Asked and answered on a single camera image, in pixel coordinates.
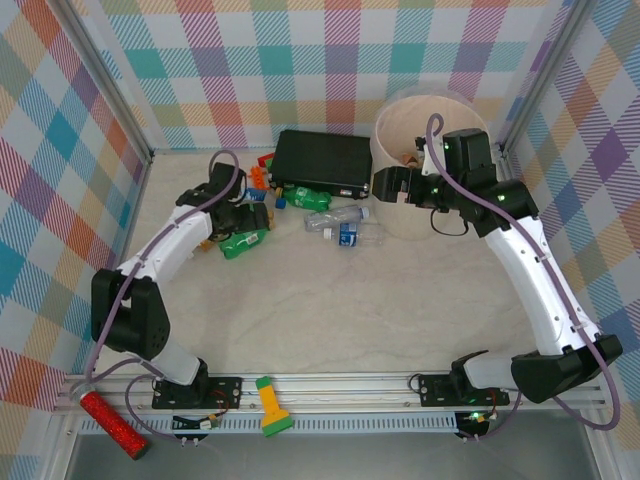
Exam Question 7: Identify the clear bottle light-blue label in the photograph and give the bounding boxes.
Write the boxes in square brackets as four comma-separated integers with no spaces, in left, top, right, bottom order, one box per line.
[242,185,289,210]

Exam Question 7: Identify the large green bottle yellow cap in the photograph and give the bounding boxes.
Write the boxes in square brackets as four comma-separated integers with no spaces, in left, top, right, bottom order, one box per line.
[274,183,335,212]

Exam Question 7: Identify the clear bottle translucent cap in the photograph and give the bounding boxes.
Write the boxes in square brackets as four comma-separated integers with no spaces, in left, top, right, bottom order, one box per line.
[303,203,372,233]

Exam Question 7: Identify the round white bin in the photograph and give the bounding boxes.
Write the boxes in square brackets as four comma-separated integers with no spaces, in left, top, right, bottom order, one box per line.
[369,93,487,242]

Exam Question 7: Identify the black hard case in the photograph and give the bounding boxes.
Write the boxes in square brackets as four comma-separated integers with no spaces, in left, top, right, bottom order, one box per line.
[268,128,375,202]

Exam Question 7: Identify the yellow green toy block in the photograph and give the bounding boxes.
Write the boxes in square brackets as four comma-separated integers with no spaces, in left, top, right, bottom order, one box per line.
[253,374,296,440]

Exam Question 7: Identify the red glitter cylinder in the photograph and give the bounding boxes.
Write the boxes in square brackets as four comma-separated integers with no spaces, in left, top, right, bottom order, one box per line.
[69,382,152,461]

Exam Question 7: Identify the right gripper thin black cable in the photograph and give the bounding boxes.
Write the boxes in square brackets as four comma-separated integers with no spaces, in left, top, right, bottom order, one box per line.
[430,207,472,237]

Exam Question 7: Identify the aluminium frame post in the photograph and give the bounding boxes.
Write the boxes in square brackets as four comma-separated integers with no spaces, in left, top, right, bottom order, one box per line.
[494,0,599,154]
[52,0,155,166]

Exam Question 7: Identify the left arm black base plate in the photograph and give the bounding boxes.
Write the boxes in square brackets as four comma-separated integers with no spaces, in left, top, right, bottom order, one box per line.
[151,373,245,413]

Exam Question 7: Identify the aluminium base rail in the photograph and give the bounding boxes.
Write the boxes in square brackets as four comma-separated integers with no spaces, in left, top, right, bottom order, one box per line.
[53,370,609,417]

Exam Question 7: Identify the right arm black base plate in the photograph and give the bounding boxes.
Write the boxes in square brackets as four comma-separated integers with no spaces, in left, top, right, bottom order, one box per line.
[416,371,512,410]

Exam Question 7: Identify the small wired connector board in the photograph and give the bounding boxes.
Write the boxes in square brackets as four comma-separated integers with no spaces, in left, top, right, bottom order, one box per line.
[171,410,224,435]
[455,408,497,437]

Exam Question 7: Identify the slotted cable duct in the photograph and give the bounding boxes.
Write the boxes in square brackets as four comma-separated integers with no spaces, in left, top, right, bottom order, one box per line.
[77,413,464,437]

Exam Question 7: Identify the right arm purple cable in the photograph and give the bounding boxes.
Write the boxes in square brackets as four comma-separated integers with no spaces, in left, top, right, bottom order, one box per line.
[424,113,623,431]

